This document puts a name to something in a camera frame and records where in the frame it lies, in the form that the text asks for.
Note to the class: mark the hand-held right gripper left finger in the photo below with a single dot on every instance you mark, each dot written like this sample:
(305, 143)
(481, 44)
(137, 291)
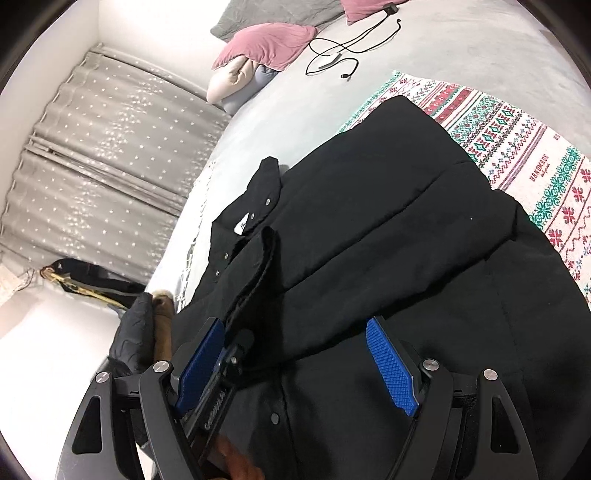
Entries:
(203, 357)

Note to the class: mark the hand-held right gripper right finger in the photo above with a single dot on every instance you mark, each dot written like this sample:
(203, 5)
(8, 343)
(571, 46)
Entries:
(392, 369)

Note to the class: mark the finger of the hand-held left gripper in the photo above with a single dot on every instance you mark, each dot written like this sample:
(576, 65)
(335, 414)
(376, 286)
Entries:
(240, 346)

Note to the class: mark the black jacket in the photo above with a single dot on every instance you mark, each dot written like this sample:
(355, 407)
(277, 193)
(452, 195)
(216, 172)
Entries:
(369, 230)

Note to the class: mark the person's left hand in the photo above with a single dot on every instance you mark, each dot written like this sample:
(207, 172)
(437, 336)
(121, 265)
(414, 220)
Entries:
(238, 466)

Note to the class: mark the dark grey puffer jacket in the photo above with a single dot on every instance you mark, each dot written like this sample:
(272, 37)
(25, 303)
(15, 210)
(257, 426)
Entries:
(134, 332)

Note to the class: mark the star-patterned curtain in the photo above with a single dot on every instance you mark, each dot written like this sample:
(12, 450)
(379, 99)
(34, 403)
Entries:
(115, 161)

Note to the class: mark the blue-grey cushion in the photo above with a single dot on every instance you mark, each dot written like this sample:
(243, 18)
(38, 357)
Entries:
(251, 90)

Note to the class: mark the patterned woven blanket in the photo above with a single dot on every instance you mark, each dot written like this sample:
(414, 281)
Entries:
(508, 138)

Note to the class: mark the bed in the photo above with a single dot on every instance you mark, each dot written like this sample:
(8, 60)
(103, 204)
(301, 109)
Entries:
(323, 92)

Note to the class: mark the beige cushion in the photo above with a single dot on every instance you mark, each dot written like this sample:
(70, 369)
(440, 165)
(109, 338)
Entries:
(231, 78)

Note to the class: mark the pink pillow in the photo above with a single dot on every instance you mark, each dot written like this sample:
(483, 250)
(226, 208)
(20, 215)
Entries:
(364, 9)
(268, 44)

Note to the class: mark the black power adapter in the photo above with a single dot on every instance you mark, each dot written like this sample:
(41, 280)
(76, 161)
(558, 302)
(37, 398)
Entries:
(391, 8)

